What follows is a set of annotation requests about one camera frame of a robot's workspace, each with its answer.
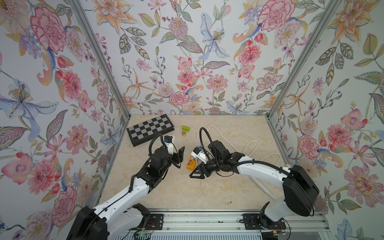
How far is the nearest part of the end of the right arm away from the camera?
62cm

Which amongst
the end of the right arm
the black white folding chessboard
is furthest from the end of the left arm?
the black white folding chessboard

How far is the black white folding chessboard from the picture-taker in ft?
3.48

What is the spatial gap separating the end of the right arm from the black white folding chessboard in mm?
479

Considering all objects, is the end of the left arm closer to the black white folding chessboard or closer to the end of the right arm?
the end of the right arm
